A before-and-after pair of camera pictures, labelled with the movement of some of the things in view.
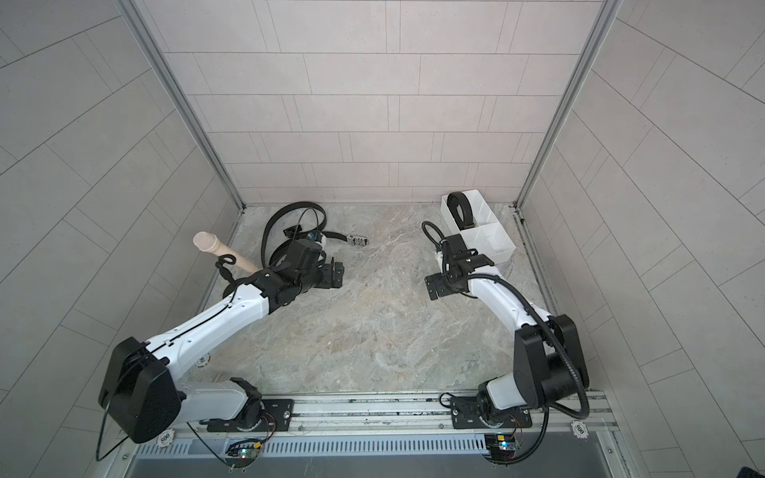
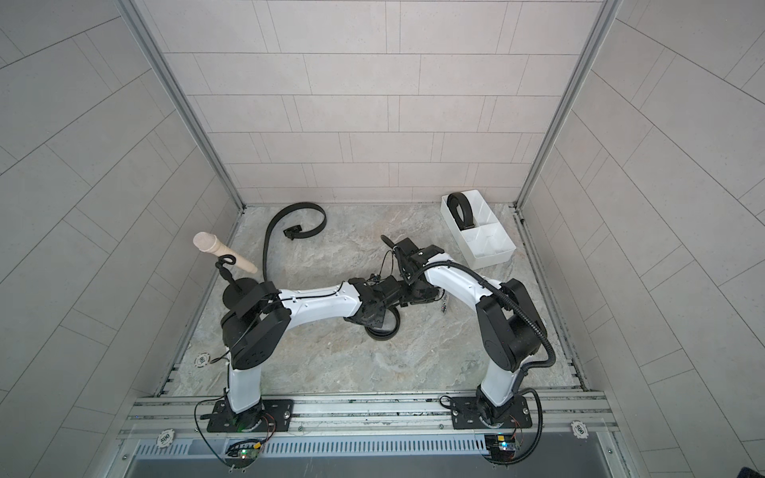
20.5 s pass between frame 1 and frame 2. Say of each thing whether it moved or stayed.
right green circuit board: stayed
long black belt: stayed
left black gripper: moved
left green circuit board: stayed
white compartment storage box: stayed
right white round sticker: stayed
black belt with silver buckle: moved
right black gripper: moved
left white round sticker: stayed
